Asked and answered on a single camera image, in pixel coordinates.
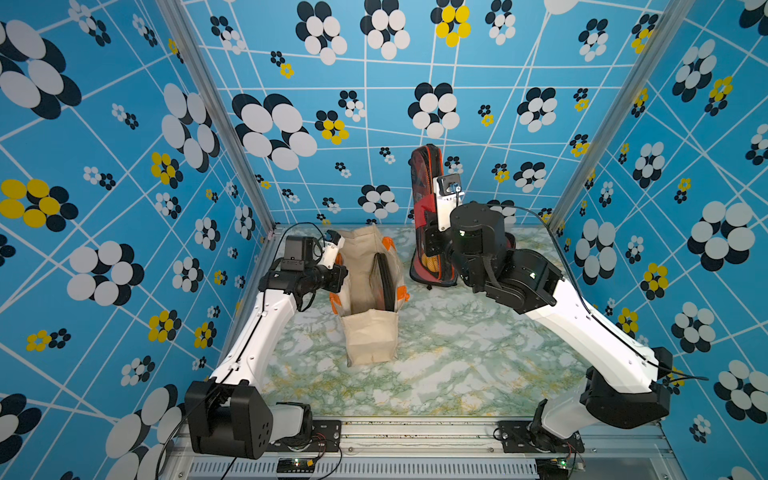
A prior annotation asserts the controller board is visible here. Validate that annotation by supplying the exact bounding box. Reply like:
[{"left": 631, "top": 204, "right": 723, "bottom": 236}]
[
  {"left": 536, "top": 459, "right": 571, "bottom": 480},
  {"left": 276, "top": 458, "right": 316, "bottom": 475}
]

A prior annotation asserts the aluminium front rail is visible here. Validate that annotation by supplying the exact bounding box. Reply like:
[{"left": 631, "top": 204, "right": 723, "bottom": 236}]
[{"left": 162, "top": 417, "right": 684, "bottom": 479}]

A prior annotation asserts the aluminium left corner post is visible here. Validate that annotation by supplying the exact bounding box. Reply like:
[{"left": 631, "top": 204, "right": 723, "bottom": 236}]
[{"left": 157, "top": 0, "right": 276, "bottom": 239}]

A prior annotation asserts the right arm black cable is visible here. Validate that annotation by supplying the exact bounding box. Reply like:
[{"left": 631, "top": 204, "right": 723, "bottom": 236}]
[{"left": 503, "top": 205, "right": 709, "bottom": 385}]

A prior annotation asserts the beige canvas tote bag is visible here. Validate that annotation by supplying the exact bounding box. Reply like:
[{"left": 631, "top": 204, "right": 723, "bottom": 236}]
[{"left": 330, "top": 225, "right": 410, "bottom": 367}]

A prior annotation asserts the left controller board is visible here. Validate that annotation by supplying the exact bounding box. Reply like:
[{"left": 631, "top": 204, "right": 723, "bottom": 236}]
[{"left": 276, "top": 458, "right": 316, "bottom": 475}]

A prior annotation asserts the aluminium corner post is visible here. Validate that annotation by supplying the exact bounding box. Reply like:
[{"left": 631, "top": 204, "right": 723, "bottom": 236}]
[
  {"left": 547, "top": 0, "right": 695, "bottom": 233},
  {"left": 157, "top": 0, "right": 276, "bottom": 239}
]

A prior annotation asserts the ping pong set case three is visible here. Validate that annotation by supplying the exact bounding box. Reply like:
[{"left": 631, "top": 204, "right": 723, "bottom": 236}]
[{"left": 408, "top": 144, "right": 458, "bottom": 288}]

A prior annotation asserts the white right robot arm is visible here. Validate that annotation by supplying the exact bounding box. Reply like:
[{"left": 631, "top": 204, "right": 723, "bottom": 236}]
[{"left": 414, "top": 200, "right": 673, "bottom": 452}]

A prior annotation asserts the aluminium right corner post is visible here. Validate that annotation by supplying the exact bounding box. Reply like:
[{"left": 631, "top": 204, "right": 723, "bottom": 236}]
[{"left": 547, "top": 0, "right": 695, "bottom": 233}]

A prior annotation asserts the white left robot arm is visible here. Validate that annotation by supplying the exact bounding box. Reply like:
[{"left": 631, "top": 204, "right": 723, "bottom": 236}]
[{"left": 184, "top": 230, "right": 348, "bottom": 459}]

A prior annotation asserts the ping pong set case two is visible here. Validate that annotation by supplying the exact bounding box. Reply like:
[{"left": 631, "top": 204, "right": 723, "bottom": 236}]
[{"left": 505, "top": 232, "right": 516, "bottom": 250}]

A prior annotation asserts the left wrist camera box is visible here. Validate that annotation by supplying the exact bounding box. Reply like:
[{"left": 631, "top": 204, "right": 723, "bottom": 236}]
[{"left": 283, "top": 235, "right": 316, "bottom": 262}]

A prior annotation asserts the right controller board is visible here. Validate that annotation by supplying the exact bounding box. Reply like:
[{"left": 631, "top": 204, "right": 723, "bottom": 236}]
[{"left": 536, "top": 459, "right": 571, "bottom": 480}]

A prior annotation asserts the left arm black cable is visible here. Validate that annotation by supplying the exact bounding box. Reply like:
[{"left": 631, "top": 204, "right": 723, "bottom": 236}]
[{"left": 203, "top": 221, "right": 334, "bottom": 385}]

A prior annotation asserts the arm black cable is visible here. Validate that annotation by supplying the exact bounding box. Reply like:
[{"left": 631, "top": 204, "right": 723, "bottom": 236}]
[
  {"left": 503, "top": 205, "right": 709, "bottom": 385},
  {"left": 203, "top": 221, "right": 334, "bottom": 385}
]

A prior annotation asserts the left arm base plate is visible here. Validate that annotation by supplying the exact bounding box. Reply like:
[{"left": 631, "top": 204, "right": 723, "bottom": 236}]
[{"left": 269, "top": 419, "right": 343, "bottom": 453}]

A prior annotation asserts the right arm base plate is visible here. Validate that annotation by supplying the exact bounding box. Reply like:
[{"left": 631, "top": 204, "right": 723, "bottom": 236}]
[{"left": 492, "top": 420, "right": 585, "bottom": 454}]

